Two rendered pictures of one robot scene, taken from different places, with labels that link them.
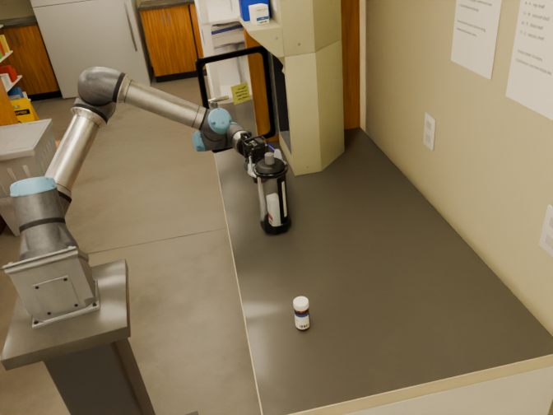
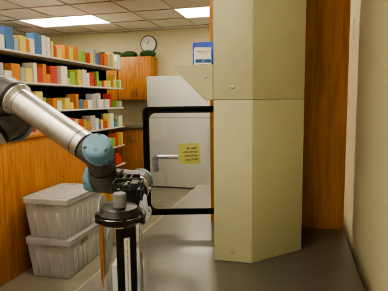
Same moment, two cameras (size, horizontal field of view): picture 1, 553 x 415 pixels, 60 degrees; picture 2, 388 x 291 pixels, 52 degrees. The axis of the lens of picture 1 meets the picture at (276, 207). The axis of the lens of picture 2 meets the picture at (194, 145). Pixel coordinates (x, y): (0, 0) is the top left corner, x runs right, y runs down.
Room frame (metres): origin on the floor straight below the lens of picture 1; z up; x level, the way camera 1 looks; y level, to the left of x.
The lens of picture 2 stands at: (0.64, -0.45, 1.41)
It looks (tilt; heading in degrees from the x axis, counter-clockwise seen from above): 7 degrees down; 22
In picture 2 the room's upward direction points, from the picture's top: 1 degrees counter-clockwise
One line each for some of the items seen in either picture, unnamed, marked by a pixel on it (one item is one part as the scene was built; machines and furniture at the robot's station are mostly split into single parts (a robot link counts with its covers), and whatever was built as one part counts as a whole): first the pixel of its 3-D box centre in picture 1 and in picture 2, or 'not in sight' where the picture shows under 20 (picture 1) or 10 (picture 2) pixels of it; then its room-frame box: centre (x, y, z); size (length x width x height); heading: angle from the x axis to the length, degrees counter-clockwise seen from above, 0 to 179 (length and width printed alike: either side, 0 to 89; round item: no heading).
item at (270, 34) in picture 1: (259, 34); (205, 84); (1.85, -0.01, 1.46); 0.32 x 0.11 x 0.10; 7
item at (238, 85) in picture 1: (238, 100); (185, 161); (1.95, 0.11, 1.19); 0.30 x 0.01 x 0.40; 112
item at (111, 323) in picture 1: (72, 308); not in sight; (1.08, 0.62, 0.92); 0.32 x 0.32 x 0.04; 13
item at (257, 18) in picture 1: (258, 14); (202, 58); (1.81, -0.02, 1.54); 0.05 x 0.05 x 0.06; 25
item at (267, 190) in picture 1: (273, 195); (122, 260); (1.35, 0.01, 1.06); 0.11 x 0.11 x 0.21
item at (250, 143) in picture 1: (253, 149); (130, 194); (1.47, 0.06, 1.18); 0.12 x 0.08 x 0.09; 22
